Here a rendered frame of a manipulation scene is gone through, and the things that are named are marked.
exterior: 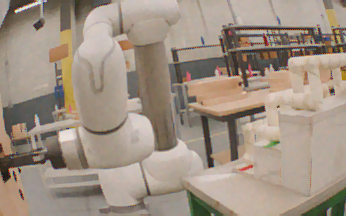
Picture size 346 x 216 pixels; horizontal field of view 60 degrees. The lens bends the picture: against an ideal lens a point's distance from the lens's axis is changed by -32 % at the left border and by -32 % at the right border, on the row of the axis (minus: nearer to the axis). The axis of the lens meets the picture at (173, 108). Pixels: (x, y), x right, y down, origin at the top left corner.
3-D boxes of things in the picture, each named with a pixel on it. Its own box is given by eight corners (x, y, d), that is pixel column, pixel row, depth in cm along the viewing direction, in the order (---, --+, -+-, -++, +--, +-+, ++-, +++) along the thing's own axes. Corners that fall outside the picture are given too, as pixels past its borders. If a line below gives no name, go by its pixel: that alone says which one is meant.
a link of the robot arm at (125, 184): (107, 198, 159) (91, 150, 157) (147, 194, 161) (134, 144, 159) (107, 208, 143) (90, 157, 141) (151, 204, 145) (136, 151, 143)
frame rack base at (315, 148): (310, 197, 64) (310, 116, 62) (279, 187, 78) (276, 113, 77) (372, 156, 71) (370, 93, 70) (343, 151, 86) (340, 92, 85)
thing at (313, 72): (317, 112, 65) (310, 64, 64) (310, 111, 68) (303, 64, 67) (326, 109, 66) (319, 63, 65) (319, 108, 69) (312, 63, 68)
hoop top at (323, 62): (311, 71, 64) (308, 56, 64) (305, 71, 67) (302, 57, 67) (358, 65, 69) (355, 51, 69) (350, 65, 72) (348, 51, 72)
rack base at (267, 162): (281, 187, 78) (281, 150, 77) (252, 178, 94) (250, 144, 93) (345, 151, 86) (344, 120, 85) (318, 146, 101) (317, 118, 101)
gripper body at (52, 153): (66, 170, 76) (35, 174, 74) (67, 165, 84) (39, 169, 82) (56, 136, 76) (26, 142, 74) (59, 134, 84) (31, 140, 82)
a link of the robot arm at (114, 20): (81, 23, 113) (121, 11, 115) (83, 4, 127) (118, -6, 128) (84, 55, 122) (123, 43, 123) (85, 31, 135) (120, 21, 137)
